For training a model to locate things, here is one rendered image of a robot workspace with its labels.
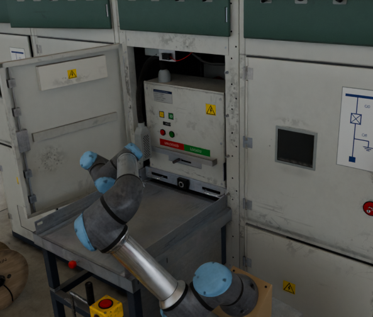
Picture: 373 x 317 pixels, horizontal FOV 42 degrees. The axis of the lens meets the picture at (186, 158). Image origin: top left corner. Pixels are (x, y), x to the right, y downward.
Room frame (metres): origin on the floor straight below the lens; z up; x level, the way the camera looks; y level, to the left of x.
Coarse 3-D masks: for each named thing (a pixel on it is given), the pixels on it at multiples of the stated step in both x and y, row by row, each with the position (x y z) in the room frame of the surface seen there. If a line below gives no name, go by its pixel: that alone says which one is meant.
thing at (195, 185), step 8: (152, 168) 2.40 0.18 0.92; (160, 176) 2.36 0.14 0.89; (168, 176) 2.33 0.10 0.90; (176, 176) 2.29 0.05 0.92; (184, 176) 2.27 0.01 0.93; (176, 184) 2.30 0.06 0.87; (192, 184) 2.23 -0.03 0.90; (200, 184) 2.20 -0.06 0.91; (208, 184) 2.16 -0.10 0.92; (208, 192) 2.16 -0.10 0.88; (216, 192) 2.13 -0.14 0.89; (224, 192) 2.11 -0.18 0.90
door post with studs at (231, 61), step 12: (228, 60) 2.05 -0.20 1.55; (228, 72) 2.05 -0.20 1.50; (228, 84) 2.05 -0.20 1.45; (228, 96) 2.05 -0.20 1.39; (228, 108) 2.05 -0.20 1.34; (228, 120) 2.06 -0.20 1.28; (228, 132) 2.06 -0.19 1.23; (228, 144) 2.06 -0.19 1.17; (228, 156) 2.05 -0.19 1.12; (228, 168) 2.06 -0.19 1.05; (228, 180) 2.06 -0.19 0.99; (228, 192) 2.05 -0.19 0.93; (228, 204) 2.06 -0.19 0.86
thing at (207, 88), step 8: (152, 80) 2.45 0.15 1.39; (176, 80) 2.42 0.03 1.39; (184, 80) 2.42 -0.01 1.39; (192, 80) 2.41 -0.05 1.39; (200, 80) 2.40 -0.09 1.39; (208, 80) 2.39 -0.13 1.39; (216, 80) 2.38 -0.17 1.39; (224, 80) 2.38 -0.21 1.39; (144, 88) 2.42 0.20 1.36; (192, 88) 2.23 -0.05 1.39; (200, 88) 2.23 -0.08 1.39; (208, 88) 2.23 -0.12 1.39; (216, 88) 2.22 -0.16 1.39; (224, 88) 2.21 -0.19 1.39; (224, 96) 2.12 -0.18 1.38; (224, 104) 2.12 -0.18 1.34; (224, 112) 2.12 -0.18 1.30; (224, 120) 2.12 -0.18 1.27; (224, 128) 2.12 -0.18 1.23; (224, 136) 2.12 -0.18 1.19; (184, 160) 2.30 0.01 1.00
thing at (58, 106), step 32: (0, 64) 2.06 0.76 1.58; (32, 64) 2.17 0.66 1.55; (64, 64) 2.24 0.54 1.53; (96, 64) 2.35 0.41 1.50; (32, 96) 2.16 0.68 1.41; (64, 96) 2.26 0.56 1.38; (96, 96) 2.37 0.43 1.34; (32, 128) 2.14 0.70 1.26; (64, 128) 2.22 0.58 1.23; (96, 128) 2.35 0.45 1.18; (128, 128) 2.44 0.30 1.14; (32, 160) 2.13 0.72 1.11; (64, 160) 2.23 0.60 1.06; (32, 192) 2.09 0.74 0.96; (64, 192) 2.21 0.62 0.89
